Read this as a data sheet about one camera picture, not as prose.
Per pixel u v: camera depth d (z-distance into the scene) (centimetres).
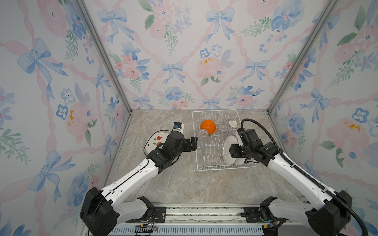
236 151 70
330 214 37
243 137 62
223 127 97
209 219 73
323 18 72
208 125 104
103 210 38
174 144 57
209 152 93
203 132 93
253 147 58
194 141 69
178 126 66
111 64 93
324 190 41
